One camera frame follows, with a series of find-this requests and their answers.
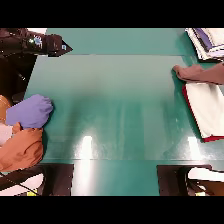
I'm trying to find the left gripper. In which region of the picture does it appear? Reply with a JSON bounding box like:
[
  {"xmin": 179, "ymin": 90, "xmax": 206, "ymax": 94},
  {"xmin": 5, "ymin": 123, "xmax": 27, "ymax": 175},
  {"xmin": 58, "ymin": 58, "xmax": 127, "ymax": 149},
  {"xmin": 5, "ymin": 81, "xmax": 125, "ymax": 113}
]
[{"xmin": 45, "ymin": 34, "xmax": 65, "ymax": 57}]

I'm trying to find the brown garment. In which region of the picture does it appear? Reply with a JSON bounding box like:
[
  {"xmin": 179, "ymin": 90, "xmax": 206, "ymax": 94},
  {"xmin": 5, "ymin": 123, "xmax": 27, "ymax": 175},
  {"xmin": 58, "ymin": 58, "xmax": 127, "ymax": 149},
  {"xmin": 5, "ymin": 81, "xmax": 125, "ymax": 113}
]
[{"xmin": 172, "ymin": 62, "xmax": 224, "ymax": 86}]

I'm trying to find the purple garment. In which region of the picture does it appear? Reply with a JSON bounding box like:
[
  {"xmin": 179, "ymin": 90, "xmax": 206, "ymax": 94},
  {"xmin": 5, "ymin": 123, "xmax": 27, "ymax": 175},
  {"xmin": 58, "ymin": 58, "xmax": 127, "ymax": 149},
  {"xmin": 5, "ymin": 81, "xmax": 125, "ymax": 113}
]
[{"xmin": 5, "ymin": 93, "xmax": 55, "ymax": 130}]

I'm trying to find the tan garment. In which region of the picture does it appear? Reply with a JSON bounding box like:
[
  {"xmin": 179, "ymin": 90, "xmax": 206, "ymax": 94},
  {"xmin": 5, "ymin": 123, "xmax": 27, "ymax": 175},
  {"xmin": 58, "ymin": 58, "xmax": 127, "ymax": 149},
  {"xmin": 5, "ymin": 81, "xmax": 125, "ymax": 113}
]
[{"xmin": 0, "ymin": 94, "xmax": 13, "ymax": 125}]

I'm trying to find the white garment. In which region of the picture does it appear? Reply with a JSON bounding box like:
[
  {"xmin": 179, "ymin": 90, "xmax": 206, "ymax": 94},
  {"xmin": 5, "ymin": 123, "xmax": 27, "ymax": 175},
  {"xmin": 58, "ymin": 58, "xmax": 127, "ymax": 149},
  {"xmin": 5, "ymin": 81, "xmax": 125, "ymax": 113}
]
[
  {"xmin": 185, "ymin": 28, "xmax": 224, "ymax": 63},
  {"xmin": 184, "ymin": 81, "xmax": 224, "ymax": 140},
  {"xmin": 0, "ymin": 123, "xmax": 14, "ymax": 147}
]

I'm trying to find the orange garment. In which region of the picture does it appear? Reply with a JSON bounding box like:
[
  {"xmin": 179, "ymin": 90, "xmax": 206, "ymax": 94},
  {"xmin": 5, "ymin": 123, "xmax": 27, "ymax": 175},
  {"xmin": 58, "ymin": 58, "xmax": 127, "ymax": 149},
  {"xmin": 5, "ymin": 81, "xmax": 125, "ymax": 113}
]
[{"xmin": 0, "ymin": 122, "xmax": 45, "ymax": 173}]

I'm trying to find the violet garment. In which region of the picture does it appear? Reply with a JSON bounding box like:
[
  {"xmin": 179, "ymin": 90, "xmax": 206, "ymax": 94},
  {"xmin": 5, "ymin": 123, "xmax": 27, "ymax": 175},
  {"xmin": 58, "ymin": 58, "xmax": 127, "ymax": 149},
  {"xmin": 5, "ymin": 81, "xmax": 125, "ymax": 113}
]
[{"xmin": 193, "ymin": 28, "xmax": 224, "ymax": 54}]

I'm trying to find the cream garment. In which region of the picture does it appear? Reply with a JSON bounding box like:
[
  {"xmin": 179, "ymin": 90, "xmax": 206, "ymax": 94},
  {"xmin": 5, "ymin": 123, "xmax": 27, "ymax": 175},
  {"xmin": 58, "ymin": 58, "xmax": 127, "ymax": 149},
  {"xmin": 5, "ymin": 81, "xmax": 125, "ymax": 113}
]
[{"xmin": 203, "ymin": 28, "xmax": 224, "ymax": 48}]

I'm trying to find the red garment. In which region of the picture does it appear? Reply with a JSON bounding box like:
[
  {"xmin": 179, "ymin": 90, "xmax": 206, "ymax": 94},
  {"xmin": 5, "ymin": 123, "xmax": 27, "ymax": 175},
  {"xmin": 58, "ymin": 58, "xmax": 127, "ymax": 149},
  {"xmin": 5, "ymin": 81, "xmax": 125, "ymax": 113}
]
[{"xmin": 181, "ymin": 84, "xmax": 224, "ymax": 144}]

